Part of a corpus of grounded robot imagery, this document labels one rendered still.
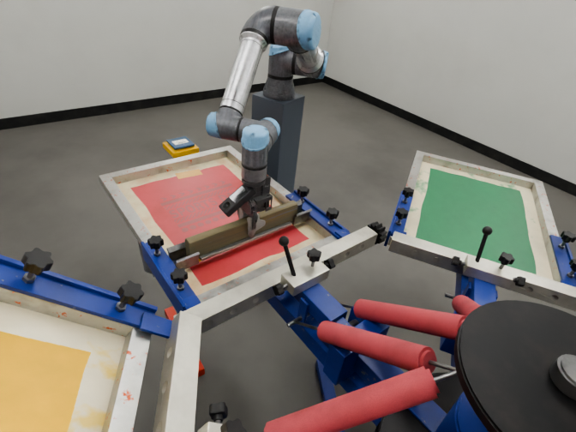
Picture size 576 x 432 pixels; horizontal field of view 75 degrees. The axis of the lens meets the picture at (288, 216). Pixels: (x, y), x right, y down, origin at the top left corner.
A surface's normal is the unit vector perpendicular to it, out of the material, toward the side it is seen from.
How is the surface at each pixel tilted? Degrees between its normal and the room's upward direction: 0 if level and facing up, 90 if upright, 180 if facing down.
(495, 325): 0
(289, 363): 0
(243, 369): 0
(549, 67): 90
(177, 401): 32
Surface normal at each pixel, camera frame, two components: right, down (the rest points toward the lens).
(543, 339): 0.09, -0.80
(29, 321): 0.60, -0.68
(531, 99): -0.79, 0.30
